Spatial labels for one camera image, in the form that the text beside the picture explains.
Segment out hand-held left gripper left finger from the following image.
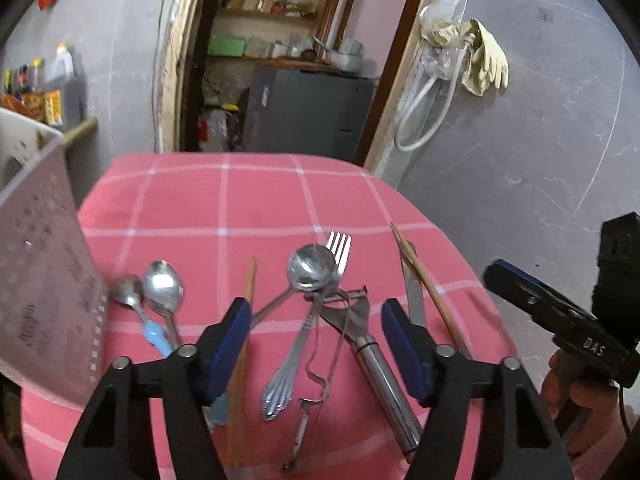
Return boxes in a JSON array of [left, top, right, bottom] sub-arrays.
[[56, 297, 252, 480]]

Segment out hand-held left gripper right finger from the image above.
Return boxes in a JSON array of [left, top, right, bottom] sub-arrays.
[[381, 298, 573, 480]]

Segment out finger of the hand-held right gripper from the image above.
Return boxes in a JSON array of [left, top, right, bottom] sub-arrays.
[[482, 259, 596, 333]]

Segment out steel handled peeler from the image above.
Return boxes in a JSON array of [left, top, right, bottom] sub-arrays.
[[317, 286, 425, 463]]

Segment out metal table knife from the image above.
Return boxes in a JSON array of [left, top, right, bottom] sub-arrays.
[[400, 247, 429, 328]]

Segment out metal fork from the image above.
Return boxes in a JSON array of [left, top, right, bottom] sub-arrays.
[[261, 230, 352, 422]]

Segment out brown wooden chopstick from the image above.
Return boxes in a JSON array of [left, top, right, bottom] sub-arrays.
[[390, 222, 473, 361]]

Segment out light wooden chopstick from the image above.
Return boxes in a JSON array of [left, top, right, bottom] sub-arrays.
[[227, 256, 258, 466]]

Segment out oval metal spoon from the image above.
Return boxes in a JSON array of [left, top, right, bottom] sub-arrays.
[[141, 259, 185, 351]]

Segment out thin metal tongs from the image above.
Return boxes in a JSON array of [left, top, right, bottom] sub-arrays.
[[280, 280, 353, 473]]

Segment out small spoon with blue handle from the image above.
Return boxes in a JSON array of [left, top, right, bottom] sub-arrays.
[[109, 274, 231, 428]]

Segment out round metal soup spoon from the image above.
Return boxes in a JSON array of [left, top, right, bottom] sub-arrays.
[[249, 243, 337, 325]]

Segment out white perforated plastic basket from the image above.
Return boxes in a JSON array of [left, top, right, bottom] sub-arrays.
[[0, 107, 108, 408]]

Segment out person's right hand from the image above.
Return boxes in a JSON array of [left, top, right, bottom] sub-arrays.
[[542, 352, 626, 461]]

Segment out pink checked tablecloth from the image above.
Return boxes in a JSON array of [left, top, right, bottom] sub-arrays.
[[20, 152, 518, 480]]

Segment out white plastic bag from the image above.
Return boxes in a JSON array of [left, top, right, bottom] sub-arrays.
[[197, 107, 241, 153]]

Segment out cream rubber gloves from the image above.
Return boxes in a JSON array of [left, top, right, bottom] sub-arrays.
[[462, 19, 510, 97]]

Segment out grey cabinet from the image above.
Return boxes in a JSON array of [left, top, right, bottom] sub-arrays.
[[245, 63, 376, 161]]

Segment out metal pot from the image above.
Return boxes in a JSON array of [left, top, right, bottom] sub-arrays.
[[325, 40, 365, 73]]

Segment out clear plastic bag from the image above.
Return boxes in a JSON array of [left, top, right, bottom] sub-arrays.
[[419, 0, 471, 81]]

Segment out green box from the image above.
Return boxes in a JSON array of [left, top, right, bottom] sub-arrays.
[[207, 35, 247, 57]]

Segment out orange snack packet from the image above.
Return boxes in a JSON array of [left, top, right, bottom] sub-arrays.
[[0, 91, 46, 121]]

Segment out large cooking oil bottle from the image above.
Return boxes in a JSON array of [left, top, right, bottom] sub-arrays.
[[44, 42, 83, 126]]

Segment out wooden pantry shelf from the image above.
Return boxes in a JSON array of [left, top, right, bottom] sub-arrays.
[[210, 0, 341, 66]]

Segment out row of sauce bottles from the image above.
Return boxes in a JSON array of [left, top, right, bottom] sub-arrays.
[[2, 59, 46, 96]]

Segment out white hose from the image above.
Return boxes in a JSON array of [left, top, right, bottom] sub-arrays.
[[394, 35, 473, 152]]

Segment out wooden door frame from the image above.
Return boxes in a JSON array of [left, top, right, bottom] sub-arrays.
[[152, 0, 466, 176]]

